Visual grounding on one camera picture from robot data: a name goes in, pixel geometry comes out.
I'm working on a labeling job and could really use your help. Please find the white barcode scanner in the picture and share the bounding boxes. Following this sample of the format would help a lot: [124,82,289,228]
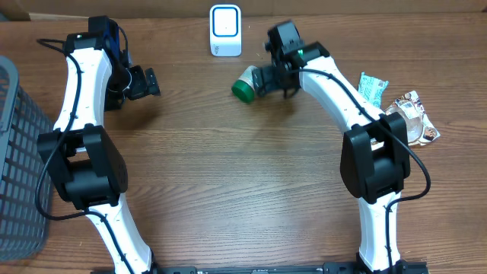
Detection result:
[209,4,242,57]

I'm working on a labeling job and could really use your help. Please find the white bottle green cap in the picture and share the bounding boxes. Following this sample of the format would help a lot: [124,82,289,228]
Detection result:
[231,65,257,104]

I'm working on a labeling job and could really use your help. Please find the beige snack bag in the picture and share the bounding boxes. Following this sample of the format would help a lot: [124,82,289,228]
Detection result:
[384,91,441,146]

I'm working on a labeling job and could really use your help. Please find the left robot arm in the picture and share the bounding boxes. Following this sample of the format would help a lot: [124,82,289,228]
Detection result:
[37,16,161,273]

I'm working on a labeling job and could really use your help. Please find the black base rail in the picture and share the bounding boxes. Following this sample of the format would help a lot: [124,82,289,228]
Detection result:
[144,261,429,274]

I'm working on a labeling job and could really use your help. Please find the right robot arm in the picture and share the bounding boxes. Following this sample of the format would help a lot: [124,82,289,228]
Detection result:
[253,21,410,273]

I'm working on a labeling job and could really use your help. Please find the grey plastic mesh basket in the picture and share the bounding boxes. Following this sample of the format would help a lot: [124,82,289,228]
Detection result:
[1,56,53,262]

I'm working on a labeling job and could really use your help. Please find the teal wet wipes pack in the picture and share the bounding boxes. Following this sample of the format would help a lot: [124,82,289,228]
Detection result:
[358,72,389,108]

